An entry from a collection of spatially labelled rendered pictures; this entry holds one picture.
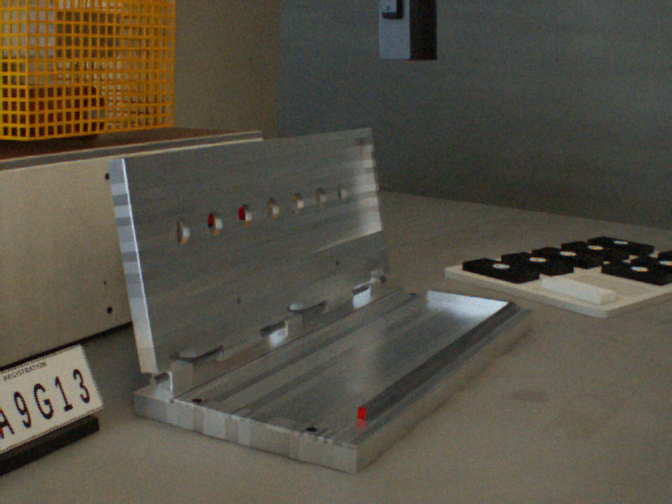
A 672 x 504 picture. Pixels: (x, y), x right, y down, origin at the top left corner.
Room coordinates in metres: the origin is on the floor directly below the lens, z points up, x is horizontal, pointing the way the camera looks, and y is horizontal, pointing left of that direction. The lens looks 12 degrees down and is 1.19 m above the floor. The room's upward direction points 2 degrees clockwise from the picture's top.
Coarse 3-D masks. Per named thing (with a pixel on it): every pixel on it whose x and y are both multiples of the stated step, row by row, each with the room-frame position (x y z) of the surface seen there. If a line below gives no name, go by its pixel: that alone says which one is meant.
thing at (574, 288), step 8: (544, 280) 1.15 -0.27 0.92; (552, 280) 1.14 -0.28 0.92; (560, 280) 1.15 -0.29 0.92; (568, 280) 1.15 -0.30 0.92; (552, 288) 1.14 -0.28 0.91; (560, 288) 1.13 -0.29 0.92; (568, 288) 1.12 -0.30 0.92; (576, 288) 1.11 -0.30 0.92; (584, 288) 1.11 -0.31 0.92; (592, 288) 1.11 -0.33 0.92; (600, 288) 1.11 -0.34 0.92; (576, 296) 1.11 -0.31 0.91; (584, 296) 1.10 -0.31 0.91; (592, 296) 1.09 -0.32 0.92; (600, 296) 1.08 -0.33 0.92; (608, 296) 1.08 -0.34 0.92
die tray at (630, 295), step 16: (640, 256) 1.38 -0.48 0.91; (656, 256) 1.38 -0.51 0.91; (448, 272) 1.23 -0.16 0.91; (464, 272) 1.23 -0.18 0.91; (576, 272) 1.25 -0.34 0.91; (592, 272) 1.25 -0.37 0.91; (496, 288) 1.17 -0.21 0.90; (512, 288) 1.15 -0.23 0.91; (528, 288) 1.15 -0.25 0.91; (544, 288) 1.15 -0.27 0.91; (608, 288) 1.16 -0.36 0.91; (624, 288) 1.16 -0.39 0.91; (640, 288) 1.16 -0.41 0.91; (656, 288) 1.17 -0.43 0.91; (560, 304) 1.09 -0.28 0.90; (576, 304) 1.07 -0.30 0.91; (592, 304) 1.07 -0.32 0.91; (608, 304) 1.07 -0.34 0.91; (624, 304) 1.08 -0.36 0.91; (640, 304) 1.10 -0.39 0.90
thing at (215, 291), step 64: (128, 192) 0.70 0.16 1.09; (192, 192) 0.79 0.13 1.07; (256, 192) 0.88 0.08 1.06; (320, 192) 1.00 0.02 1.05; (128, 256) 0.70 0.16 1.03; (192, 256) 0.78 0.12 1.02; (256, 256) 0.86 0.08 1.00; (320, 256) 0.94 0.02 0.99; (384, 256) 1.07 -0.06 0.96; (192, 320) 0.74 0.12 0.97; (256, 320) 0.82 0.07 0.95
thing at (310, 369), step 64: (320, 320) 0.94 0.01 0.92; (384, 320) 0.94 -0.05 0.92; (448, 320) 0.95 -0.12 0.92; (512, 320) 0.95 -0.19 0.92; (192, 384) 0.73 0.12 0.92; (256, 384) 0.73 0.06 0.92; (320, 384) 0.74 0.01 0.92; (384, 384) 0.75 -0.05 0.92; (448, 384) 0.76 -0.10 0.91; (320, 448) 0.62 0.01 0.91; (384, 448) 0.65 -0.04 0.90
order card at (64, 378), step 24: (48, 360) 0.66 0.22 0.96; (72, 360) 0.68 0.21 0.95; (0, 384) 0.61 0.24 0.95; (24, 384) 0.63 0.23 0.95; (48, 384) 0.65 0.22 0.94; (72, 384) 0.67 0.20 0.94; (0, 408) 0.60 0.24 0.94; (24, 408) 0.62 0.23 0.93; (48, 408) 0.64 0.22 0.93; (72, 408) 0.66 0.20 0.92; (96, 408) 0.68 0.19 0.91; (0, 432) 0.59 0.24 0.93; (24, 432) 0.61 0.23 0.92
